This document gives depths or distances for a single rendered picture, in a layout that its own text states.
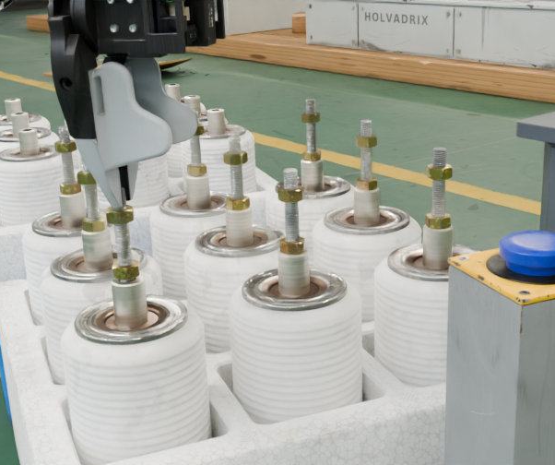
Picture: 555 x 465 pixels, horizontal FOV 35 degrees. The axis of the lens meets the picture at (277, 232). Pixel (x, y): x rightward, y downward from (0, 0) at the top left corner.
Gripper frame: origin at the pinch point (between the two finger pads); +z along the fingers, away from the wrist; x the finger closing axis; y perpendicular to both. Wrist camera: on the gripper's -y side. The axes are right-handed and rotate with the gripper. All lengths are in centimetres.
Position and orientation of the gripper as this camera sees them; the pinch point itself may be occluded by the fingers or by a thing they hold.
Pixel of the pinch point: (110, 183)
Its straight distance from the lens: 57.9
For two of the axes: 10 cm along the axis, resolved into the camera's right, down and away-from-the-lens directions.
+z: 0.4, 9.5, 3.2
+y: 9.6, 0.5, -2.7
